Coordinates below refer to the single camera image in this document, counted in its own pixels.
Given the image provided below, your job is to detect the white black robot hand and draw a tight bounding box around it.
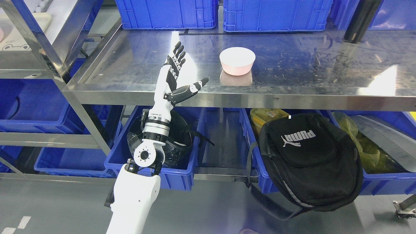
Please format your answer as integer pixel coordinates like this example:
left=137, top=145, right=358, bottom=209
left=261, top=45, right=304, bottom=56
left=149, top=41, right=209, bottom=119

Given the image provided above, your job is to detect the pink ikea bowl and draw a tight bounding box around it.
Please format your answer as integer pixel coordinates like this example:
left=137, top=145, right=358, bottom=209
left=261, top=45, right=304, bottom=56
left=219, top=46, right=256, bottom=76

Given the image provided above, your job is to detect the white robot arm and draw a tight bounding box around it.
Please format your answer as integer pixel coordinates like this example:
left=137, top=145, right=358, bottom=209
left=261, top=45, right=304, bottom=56
left=106, top=108, right=171, bottom=234

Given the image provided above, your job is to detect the stainless steel shelf rack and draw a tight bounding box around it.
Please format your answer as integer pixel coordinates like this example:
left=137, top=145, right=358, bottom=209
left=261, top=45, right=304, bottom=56
left=0, top=0, right=127, bottom=181

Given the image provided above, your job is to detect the blue bin left shelf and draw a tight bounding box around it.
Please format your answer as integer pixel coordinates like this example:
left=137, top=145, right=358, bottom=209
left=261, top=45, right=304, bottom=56
left=0, top=79, right=85, bottom=134

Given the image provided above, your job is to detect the black motorcycle helmet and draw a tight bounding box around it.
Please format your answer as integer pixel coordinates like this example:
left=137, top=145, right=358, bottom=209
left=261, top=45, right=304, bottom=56
left=126, top=109, right=214, bottom=170

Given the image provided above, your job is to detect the blue bin holding helmet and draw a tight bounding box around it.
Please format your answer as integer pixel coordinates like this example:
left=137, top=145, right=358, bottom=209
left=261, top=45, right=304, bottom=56
left=104, top=106, right=206, bottom=191

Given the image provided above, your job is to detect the blue crate top left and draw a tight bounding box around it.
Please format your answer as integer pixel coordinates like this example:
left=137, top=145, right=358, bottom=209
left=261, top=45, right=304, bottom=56
left=115, top=0, right=219, bottom=30

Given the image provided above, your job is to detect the blue crate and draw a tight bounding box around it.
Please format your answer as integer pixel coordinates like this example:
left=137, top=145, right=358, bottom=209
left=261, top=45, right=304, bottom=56
left=223, top=0, right=333, bottom=32
left=115, top=0, right=219, bottom=30

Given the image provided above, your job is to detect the yellow lidded container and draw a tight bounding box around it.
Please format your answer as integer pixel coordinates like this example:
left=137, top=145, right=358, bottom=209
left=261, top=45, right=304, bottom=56
left=250, top=108, right=290, bottom=135

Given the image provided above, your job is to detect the blue crate top right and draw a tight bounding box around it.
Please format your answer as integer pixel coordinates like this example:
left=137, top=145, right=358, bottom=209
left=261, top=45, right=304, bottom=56
left=223, top=0, right=333, bottom=32

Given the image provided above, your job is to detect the black puma backpack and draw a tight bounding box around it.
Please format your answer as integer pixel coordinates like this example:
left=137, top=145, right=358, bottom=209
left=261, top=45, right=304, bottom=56
left=244, top=113, right=363, bottom=221

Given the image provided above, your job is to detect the cream bear tray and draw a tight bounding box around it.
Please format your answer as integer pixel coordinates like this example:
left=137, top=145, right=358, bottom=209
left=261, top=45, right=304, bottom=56
left=0, top=12, right=52, bottom=51

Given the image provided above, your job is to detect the yellow green plastic bag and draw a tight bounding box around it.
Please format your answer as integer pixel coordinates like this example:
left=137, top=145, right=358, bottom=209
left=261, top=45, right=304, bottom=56
left=331, top=111, right=381, bottom=169

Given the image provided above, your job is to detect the blue bin holding backpack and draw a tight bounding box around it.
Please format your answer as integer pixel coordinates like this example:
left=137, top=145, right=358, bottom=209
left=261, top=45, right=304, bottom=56
left=240, top=108, right=416, bottom=195

